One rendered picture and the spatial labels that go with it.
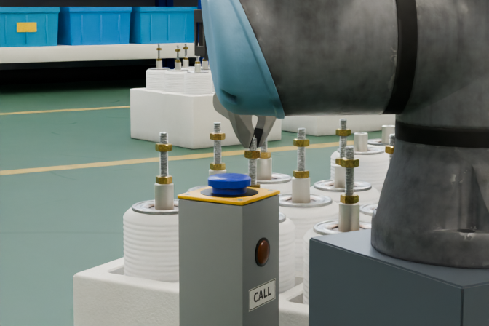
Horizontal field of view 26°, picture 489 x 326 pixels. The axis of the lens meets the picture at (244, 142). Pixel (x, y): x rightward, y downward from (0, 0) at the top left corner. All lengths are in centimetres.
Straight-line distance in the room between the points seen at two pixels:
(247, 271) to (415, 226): 22
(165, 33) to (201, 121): 261
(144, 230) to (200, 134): 238
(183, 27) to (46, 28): 85
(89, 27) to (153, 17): 40
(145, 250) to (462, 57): 55
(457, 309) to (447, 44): 19
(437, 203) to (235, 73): 18
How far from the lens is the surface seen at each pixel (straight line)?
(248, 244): 95
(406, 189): 80
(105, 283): 121
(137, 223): 121
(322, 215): 124
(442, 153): 79
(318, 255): 86
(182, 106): 359
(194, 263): 98
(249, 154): 116
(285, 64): 74
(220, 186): 96
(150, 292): 118
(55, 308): 175
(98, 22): 594
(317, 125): 390
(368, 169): 167
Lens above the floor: 49
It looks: 8 degrees down
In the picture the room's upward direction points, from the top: straight up
